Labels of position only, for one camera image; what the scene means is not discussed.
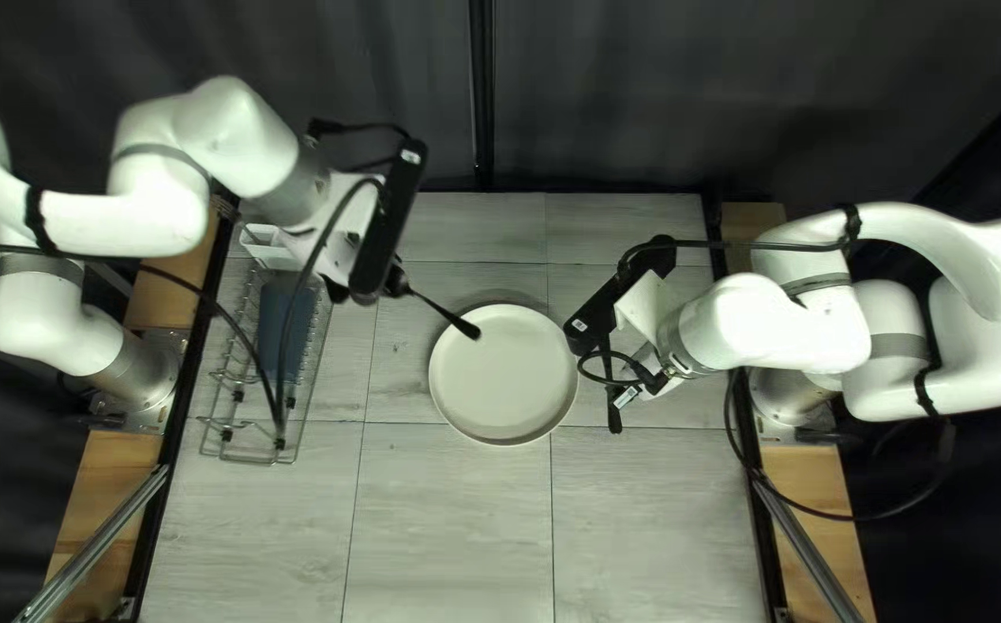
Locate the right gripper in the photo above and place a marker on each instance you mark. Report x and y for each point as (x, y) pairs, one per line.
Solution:
(646, 311)

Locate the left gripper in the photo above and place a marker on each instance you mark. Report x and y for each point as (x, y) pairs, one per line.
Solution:
(336, 234)

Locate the black spoon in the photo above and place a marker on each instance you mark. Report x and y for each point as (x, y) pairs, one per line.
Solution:
(448, 316)

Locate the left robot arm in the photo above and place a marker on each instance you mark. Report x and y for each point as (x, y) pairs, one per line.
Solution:
(76, 216)

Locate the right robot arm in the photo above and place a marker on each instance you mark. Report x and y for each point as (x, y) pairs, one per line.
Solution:
(777, 320)

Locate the black knife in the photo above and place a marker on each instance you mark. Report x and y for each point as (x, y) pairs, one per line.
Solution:
(614, 420)

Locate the dark blue cup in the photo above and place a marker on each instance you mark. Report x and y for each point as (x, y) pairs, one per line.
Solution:
(279, 333)

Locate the black fork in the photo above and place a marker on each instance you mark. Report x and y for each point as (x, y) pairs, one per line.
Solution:
(223, 208)

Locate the pale plate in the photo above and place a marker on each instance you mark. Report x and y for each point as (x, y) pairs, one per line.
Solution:
(509, 381)

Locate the white cutlery holder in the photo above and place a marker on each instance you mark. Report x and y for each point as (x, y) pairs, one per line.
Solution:
(260, 238)

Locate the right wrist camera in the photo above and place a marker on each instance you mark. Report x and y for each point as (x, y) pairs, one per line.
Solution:
(604, 303)

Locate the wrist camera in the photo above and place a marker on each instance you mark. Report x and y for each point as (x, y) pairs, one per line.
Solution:
(388, 225)
(604, 303)

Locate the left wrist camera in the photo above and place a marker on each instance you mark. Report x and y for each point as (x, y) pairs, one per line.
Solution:
(388, 225)

